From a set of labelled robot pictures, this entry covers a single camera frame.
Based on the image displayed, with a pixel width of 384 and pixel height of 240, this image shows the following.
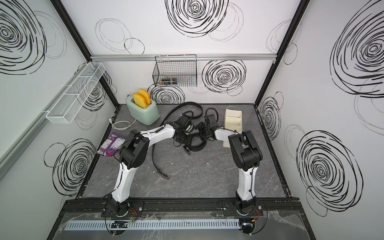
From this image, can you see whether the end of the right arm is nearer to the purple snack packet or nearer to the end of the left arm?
the end of the left arm

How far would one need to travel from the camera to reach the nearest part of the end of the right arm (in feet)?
2.54

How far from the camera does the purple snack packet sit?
2.83 feet

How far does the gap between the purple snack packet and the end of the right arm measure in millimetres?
471
